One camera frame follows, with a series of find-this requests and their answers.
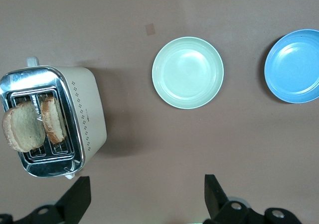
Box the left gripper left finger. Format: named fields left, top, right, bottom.
left=0, top=176, right=91, bottom=224

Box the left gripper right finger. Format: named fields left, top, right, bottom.
left=204, top=174, right=304, bottom=224

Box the toasted bread slice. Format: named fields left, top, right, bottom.
left=39, top=96, right=68, bottom=144
left=1, top=101, right=47, bottom=153

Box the pale green plate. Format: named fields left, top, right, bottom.
left=152, top=36, right=225, bottom=110

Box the blue plate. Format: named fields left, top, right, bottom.
left=264, top=28, right=319, bottom=104

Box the beige chrome toaster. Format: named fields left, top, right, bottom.
left=0, top=56, right=108, bottom=180

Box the square brown tape patch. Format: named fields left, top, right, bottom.
left=145, top=23, right=157, bottom=36

